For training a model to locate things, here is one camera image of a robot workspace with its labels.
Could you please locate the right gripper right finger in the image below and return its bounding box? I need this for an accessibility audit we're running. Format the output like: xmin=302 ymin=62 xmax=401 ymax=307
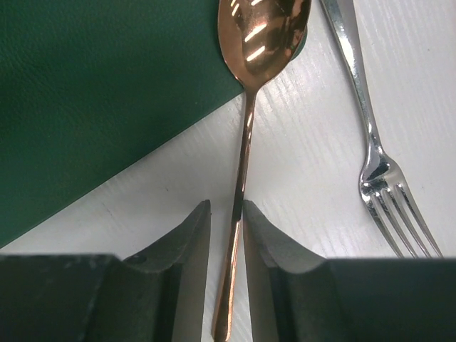
xmin=243 ymin=200 xmax=455 ymax=341

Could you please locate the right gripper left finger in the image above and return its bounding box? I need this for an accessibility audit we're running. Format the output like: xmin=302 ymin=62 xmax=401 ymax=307
xmin=1 ymin=200 xmax=211 ymax=341

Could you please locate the silver fork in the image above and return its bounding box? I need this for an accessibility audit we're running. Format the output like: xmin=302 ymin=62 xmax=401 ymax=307
xmin=321 ymin=0 xmax=443 ymax=258

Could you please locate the green placemat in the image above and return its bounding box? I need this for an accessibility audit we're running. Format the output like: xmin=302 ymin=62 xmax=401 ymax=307
xmin=1 ymin=1 xmax=242 ymax=245

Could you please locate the copper spoon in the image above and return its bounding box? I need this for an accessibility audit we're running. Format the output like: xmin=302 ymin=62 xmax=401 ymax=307
xmin=212 ymin=0 xmax=311 ymax=341

